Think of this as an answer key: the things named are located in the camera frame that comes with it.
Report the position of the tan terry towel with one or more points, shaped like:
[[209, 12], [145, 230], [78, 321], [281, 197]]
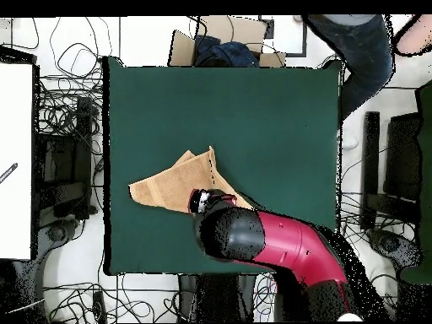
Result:
[[175, 185]]

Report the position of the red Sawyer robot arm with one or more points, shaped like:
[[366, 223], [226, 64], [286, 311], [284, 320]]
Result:
[[290, 243]]

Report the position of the person's forearm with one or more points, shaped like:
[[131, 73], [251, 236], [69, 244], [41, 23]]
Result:
[[416, 37]]

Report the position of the dark green table cloth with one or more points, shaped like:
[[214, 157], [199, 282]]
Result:
[[236, 108]]

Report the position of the dark blue clothes pile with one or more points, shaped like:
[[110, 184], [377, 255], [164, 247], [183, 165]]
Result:
[[233, 54]]

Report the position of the black power strip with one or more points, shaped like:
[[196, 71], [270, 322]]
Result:
[[99, 307]]

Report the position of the grey round base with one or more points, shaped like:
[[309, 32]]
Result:
[[57, 234], [393, 246]]

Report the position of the black upright bar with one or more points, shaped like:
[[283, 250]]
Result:
[[370, 162]]

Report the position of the brown cardboard box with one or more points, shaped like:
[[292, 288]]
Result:
[[243, 30]]

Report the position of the black marker pen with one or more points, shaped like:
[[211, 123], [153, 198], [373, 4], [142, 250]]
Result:
[[8, 172]]

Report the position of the white board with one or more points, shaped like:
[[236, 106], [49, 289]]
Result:
[[15, 135]]

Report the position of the person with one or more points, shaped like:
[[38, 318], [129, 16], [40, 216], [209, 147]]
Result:
[[364, 50]]

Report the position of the green cloth covered stand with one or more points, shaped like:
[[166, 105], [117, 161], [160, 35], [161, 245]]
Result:
[[426, 202]]

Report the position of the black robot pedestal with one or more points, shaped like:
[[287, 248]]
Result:
[[216, 297]]

